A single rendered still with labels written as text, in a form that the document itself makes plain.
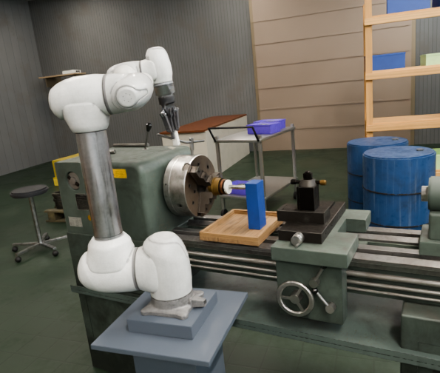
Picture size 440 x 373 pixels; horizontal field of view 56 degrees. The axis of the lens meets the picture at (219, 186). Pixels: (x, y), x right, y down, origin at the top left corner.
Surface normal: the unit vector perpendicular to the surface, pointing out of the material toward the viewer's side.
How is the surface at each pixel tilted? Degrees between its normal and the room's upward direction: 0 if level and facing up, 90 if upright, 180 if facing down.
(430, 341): 90
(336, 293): 90
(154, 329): 90
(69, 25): 90
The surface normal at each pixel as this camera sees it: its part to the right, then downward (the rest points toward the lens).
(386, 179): -0.65, 0.25
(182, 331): -0.33, 0.26
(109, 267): -0.03, 0.18
